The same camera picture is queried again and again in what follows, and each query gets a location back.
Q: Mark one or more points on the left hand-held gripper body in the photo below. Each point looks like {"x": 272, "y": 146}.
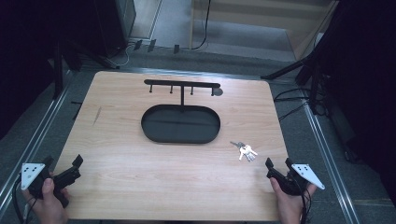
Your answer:
{"x": 63, "y": 179}

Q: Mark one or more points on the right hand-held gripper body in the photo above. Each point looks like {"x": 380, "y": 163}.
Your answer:
{"x": 288, "y": 183}

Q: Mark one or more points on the person's right hand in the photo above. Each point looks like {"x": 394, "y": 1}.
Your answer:
{"x": 289, "y": 207}

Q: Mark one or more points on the person's left hand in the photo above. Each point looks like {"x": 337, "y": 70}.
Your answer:
{"x": 47, "y": 203}

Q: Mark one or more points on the silver bunch of keys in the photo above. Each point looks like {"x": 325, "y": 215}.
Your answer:
{"x": 247, "y": 151}

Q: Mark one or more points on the black tripod stand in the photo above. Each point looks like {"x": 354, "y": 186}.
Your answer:
{"x": 313, "y": 84}
{"x": 58, "y": 71}

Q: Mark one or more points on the black key holder stand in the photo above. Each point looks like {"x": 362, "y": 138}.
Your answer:
{"x": 182, "y": 124}

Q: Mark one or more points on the black tape strip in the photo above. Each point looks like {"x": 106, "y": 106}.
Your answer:
{"x": 137, "y": 44}
{"x": 176, "y": 48}
{"x": 151, "y": 45}

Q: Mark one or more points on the black cabinet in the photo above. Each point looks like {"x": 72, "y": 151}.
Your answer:
{"x": 118, "y": 21}

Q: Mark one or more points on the metal floor rail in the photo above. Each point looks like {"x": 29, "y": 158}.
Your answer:
{"x": 331, "y": 165}
{"x": 29, "y": 152}

